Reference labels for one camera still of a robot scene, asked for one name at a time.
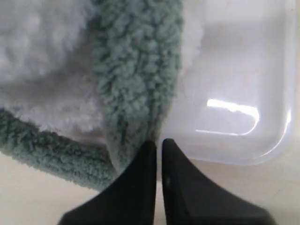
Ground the white plush snowman toy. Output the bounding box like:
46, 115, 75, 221
0, 0, 204, 141

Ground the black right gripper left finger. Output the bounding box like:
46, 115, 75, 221
59, 141, 157, 225

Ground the green fuzzy scarf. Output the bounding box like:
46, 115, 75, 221
0, 0, 183, 191

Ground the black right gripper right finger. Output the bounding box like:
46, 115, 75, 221
162, 139, 276, 225

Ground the white rectangular plastic tray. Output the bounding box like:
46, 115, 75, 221
160, 0, 297, 165

